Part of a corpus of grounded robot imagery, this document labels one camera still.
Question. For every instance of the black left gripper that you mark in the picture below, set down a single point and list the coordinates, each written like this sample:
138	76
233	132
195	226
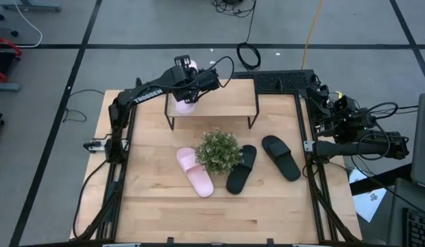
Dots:
186	80

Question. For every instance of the black keyboard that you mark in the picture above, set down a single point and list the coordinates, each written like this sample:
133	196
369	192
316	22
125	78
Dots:
418	228

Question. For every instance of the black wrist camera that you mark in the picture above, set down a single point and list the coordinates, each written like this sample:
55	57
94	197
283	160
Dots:
343	104
182	61

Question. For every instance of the grey furniture base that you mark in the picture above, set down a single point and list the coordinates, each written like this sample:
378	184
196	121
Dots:
31	5

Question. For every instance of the yellow tag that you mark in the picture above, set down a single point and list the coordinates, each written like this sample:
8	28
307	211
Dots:
338	94

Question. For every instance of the black aluminium table frame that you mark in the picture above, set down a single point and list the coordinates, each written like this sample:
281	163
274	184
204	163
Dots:
300	130

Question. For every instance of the red metal cart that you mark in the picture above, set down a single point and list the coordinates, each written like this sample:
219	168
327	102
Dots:
3	60

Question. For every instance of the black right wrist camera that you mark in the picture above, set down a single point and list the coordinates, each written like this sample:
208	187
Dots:
343	104

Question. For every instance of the black slide sandal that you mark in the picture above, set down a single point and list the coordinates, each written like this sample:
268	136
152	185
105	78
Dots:
240	171
281	157

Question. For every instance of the black perforated metal panel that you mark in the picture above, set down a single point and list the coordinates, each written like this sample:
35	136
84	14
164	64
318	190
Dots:
277	80

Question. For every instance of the grey monitor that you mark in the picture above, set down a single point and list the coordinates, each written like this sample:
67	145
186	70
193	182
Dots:
423	140

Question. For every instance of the pink slide sandal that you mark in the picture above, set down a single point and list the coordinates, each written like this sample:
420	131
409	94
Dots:
195	173
184	107

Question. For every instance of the white paper sheet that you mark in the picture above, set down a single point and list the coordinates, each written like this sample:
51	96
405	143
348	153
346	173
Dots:
368	199

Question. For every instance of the wooden shelf black metal legs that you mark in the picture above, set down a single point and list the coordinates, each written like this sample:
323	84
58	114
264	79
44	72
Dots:
226	99

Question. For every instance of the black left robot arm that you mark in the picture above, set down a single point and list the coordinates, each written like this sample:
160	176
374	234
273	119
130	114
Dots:
147	96

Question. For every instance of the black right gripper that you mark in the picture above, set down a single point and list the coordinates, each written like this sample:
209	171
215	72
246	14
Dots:
336	116

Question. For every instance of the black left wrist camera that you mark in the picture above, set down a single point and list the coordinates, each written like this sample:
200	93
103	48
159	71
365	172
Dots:
182	61

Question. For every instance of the silver corner bracket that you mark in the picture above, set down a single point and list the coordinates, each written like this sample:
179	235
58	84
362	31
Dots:
308	145

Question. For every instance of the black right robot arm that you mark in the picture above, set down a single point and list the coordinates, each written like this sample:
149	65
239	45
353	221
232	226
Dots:
342	148

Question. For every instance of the green potted plant black pot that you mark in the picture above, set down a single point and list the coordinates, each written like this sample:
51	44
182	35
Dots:
218	151

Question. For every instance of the silver black clamp bracket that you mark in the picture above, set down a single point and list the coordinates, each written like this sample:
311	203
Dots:
94	146

